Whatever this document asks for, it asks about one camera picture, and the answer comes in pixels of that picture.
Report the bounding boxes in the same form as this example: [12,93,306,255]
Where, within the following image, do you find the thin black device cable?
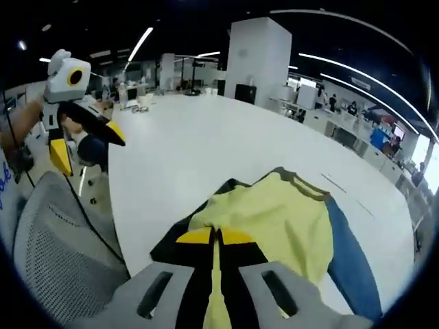
[5,106,37,188]

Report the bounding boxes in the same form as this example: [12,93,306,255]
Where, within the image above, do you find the white square pillar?
[224,16,293,108]

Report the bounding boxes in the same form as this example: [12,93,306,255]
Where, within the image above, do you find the blue storage box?
[370,128,391,149]

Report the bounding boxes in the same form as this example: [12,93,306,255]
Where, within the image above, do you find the white cabinet row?
[270,95,431,223]

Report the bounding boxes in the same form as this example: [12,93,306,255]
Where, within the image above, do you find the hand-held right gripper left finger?
[67,227,217,329]

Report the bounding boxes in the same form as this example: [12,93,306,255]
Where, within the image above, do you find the grey mesh office chair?
[13,170,133,328]

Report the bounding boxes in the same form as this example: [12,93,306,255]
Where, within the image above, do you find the white shirt with blue script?
[0,143,27,234]

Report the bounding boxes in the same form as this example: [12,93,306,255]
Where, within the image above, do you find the ceiling light strip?
[298,53,439,138]
[320,71,430,134]
[127,26,154,63]

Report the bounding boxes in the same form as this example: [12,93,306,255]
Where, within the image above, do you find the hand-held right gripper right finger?
[218,227,375,329]

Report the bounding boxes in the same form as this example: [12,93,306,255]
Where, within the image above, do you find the black box cabinet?
[235,84,257,106]

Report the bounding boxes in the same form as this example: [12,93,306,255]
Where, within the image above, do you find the white clutter pile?
[118,94,152,114]

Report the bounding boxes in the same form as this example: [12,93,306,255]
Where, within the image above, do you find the dark blue cloth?
[78,134,108,169]

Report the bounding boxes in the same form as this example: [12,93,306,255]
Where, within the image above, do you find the yellow garment blue black sleeves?
[150,167,383,329]

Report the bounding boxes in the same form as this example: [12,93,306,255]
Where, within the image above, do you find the white box appliance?
[296,85,317,110]

